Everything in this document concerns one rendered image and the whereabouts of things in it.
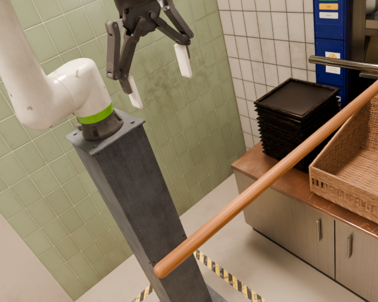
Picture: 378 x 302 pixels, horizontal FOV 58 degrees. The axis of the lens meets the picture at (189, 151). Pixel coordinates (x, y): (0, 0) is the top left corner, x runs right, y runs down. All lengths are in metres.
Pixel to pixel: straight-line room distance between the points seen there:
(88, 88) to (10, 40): 0.26
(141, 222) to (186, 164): 1.04
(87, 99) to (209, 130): 1.37
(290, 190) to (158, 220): 0.64
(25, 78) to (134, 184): 0.52
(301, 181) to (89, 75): 1.08
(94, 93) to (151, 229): 0.59
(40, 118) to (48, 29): 0.75
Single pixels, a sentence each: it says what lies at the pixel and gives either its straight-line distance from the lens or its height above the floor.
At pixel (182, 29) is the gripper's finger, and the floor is 1.55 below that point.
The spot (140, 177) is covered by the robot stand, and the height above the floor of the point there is 1.00.
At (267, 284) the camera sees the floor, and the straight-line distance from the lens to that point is 2.04.
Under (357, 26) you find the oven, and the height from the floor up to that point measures 1.15.
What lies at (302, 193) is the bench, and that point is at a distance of 1.64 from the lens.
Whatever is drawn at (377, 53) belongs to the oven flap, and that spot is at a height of 1.03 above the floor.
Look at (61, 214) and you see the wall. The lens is 2.00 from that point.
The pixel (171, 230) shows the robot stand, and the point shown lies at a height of 0.68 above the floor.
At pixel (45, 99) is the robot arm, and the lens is 1.02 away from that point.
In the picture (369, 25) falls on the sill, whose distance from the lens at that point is 1.70.
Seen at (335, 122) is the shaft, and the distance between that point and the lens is 0.96.
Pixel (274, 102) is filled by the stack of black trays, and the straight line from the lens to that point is 1.69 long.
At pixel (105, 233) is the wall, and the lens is 2.19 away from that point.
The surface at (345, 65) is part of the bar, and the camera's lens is 1.34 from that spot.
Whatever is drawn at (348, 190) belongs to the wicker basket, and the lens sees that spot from 1.49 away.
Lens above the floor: 1.74
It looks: 34 degrees down
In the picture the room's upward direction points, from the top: 18 degrees counter-clockwise
